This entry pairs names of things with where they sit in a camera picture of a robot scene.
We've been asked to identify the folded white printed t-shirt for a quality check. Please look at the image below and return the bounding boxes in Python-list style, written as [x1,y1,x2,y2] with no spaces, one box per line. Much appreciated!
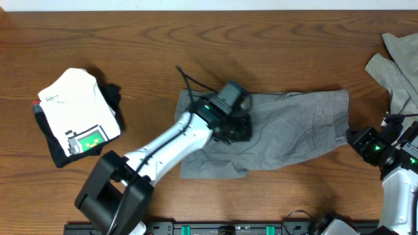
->
[38,68,121,157]

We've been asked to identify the grey shorts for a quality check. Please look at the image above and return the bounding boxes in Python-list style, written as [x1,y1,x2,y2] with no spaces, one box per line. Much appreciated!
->
[180,89,349,179]

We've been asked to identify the beige khaki garment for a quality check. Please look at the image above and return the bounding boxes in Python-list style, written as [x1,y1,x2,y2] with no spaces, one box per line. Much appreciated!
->
[365,33,417,115]

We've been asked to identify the folded black garment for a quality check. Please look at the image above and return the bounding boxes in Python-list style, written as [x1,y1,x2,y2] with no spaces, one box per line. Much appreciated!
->
[31,84,125,168]

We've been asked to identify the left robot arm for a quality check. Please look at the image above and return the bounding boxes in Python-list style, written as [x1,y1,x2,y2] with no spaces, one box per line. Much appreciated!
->
[74,81,252,234]

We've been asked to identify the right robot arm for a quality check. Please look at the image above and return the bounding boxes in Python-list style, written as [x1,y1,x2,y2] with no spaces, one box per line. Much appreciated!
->
[346,114,417,234]

